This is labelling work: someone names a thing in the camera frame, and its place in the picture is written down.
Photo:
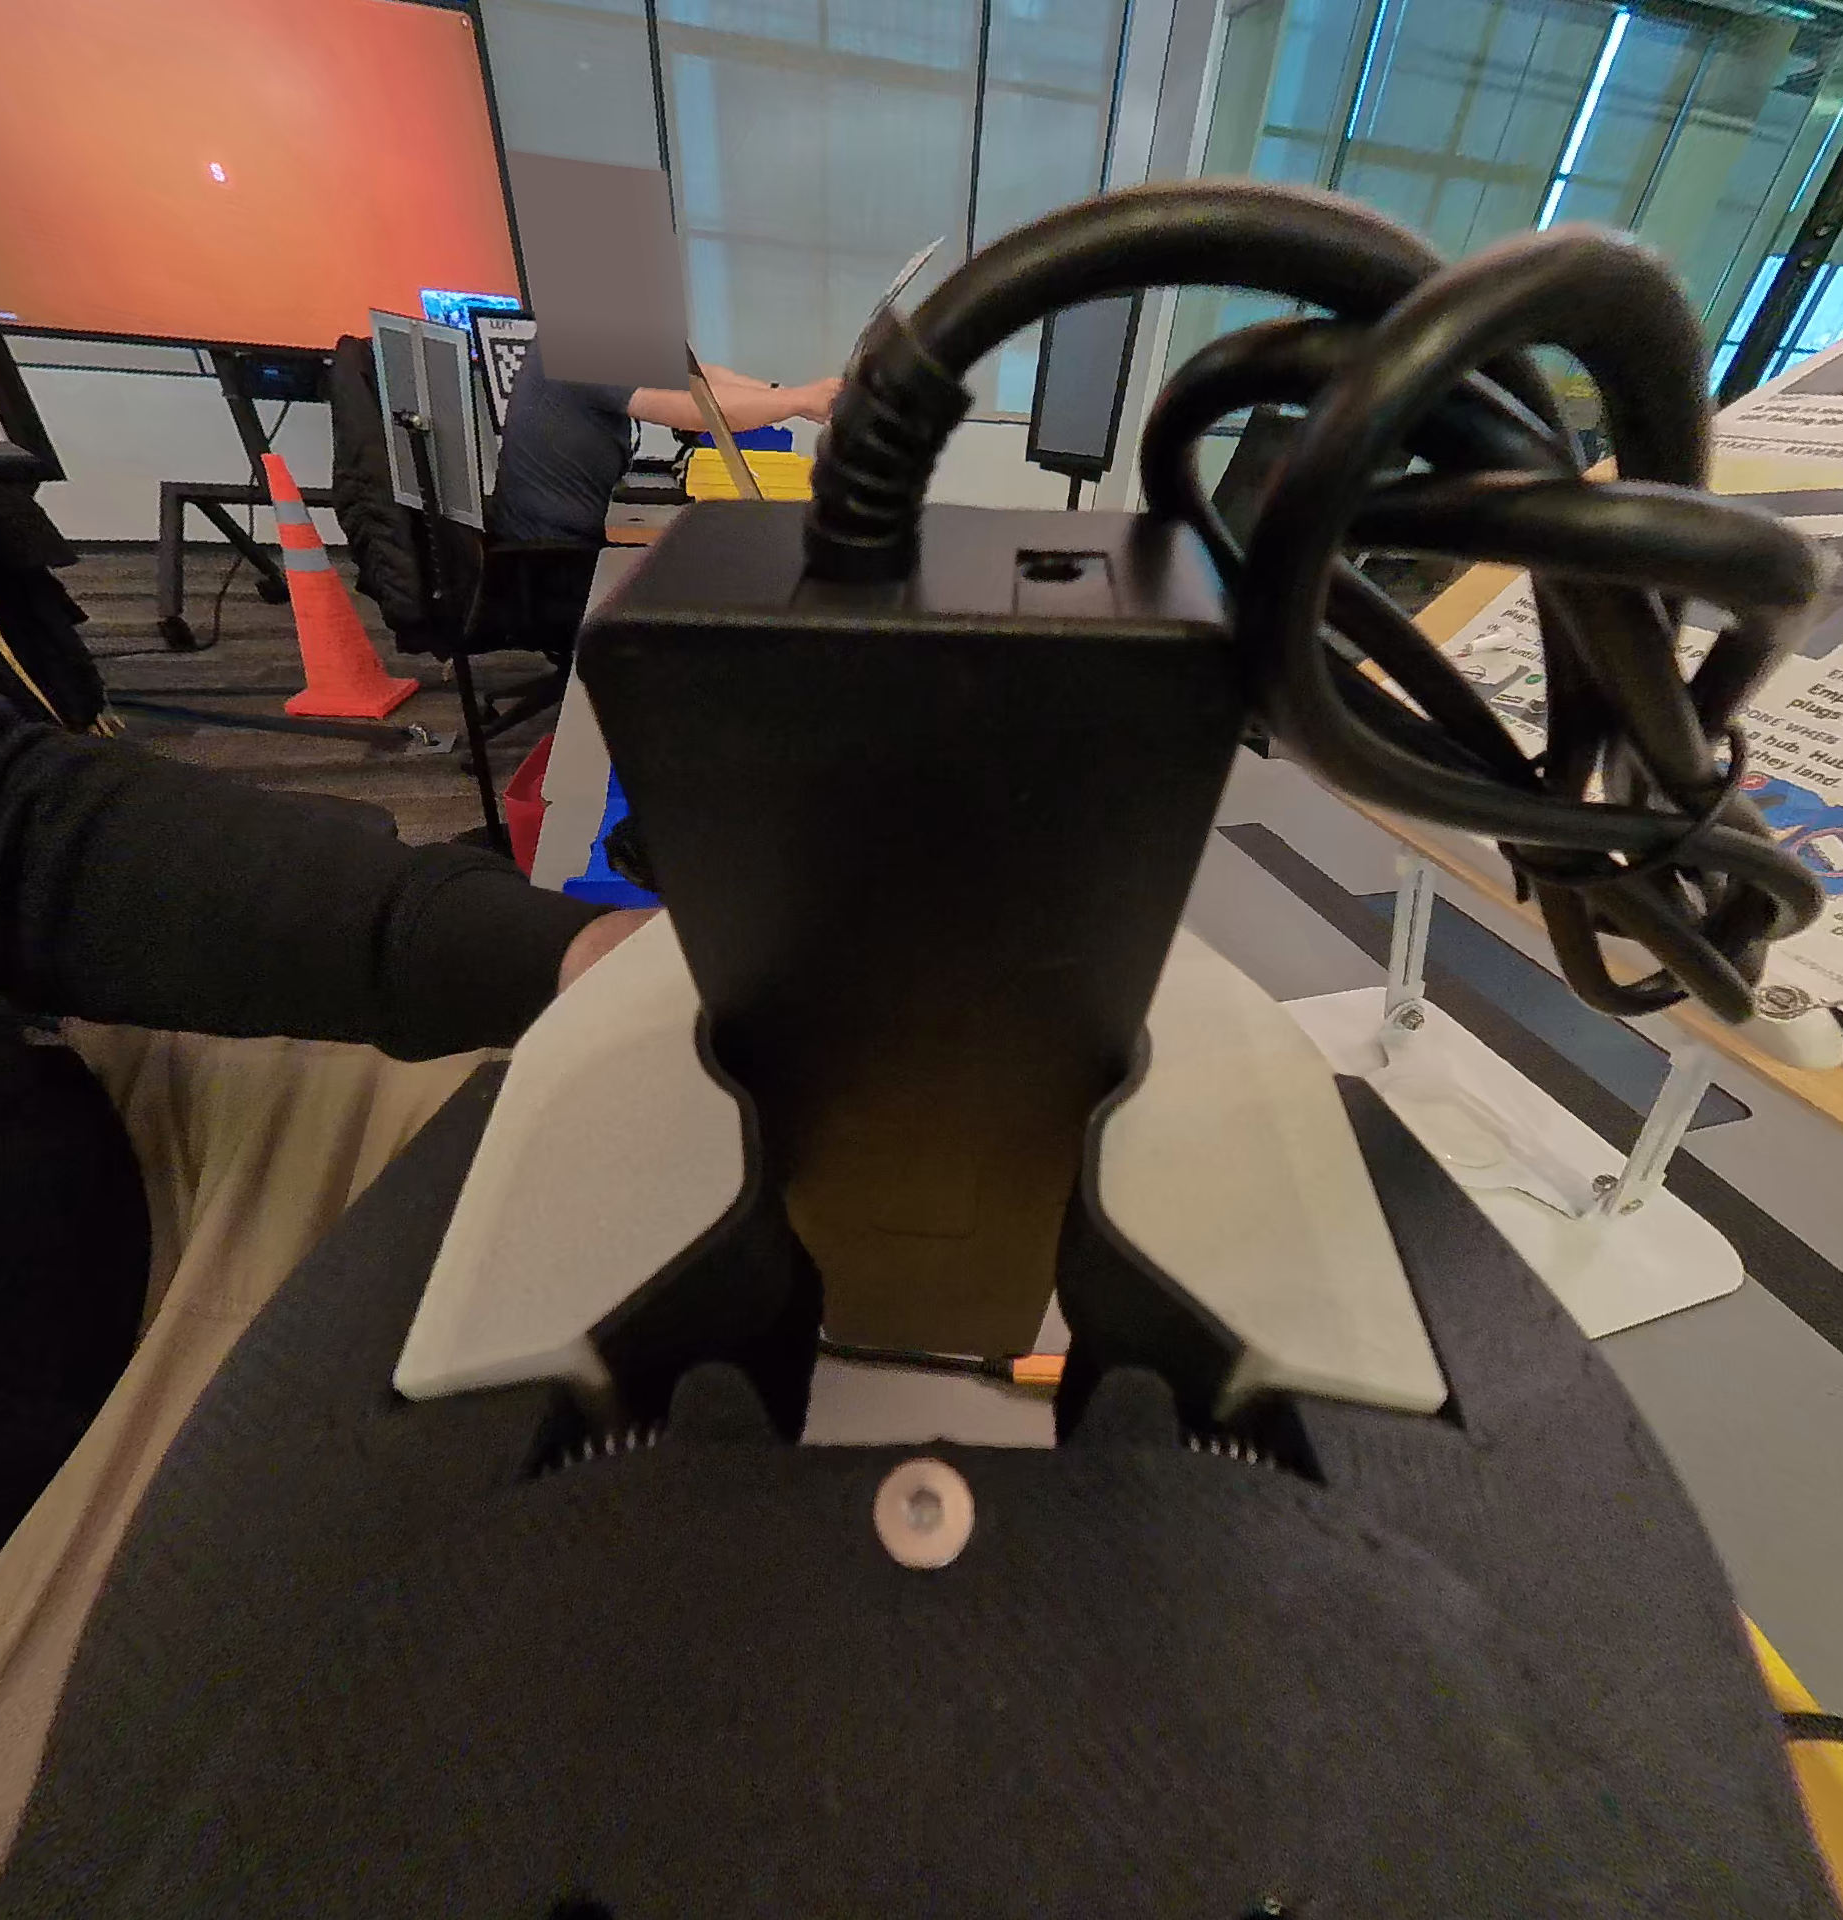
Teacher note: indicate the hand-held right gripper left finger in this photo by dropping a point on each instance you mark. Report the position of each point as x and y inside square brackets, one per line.
[560, 1200]

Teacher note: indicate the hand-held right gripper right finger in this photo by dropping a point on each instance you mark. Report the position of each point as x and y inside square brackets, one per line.
[1281, 1232]

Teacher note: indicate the person's left forearm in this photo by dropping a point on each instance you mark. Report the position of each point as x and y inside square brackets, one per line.
[231, 887]

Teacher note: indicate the person's beige pants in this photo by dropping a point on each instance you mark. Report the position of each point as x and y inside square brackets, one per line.
[260, 1232]

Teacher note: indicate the blue bin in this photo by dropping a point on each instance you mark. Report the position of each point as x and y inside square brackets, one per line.
[605, 867]

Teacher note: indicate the red bin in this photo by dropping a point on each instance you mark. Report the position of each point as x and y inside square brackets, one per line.
[527, 804]

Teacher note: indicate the person's black top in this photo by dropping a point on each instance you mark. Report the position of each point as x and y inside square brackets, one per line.
[35, 1277]

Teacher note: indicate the small white object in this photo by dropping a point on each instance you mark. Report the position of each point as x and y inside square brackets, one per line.
[1802, 1034]

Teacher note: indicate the orange traffic cone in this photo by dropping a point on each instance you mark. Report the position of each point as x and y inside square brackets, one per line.
[329, 630]

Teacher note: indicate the black office chair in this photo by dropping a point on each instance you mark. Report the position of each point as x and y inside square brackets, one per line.
[395, 556]

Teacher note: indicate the printed instruction poster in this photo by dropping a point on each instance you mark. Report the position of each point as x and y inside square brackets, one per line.
[1821, 720]

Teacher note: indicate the yellow bin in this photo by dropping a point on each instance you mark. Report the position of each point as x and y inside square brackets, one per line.
[1829, 1815]
[748, 477]

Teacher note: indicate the grey perforated panel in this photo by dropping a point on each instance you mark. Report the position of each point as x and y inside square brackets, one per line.
[425, 413]

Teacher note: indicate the black bag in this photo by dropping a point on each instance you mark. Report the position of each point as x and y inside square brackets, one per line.
[27, 601]

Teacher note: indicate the printed tag sign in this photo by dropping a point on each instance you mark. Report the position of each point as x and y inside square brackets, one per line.
[503, 368]

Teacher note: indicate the black screen stand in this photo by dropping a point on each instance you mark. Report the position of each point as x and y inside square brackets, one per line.
[245, 403]

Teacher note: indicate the black monitor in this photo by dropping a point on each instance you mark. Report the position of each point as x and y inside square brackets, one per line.
[1085, 375]

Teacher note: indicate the large orange screen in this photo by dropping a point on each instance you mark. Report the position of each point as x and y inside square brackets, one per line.
[231, 166]

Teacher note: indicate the white stand with clear bracket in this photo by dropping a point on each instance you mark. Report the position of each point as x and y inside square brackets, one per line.
[1641, 1261]

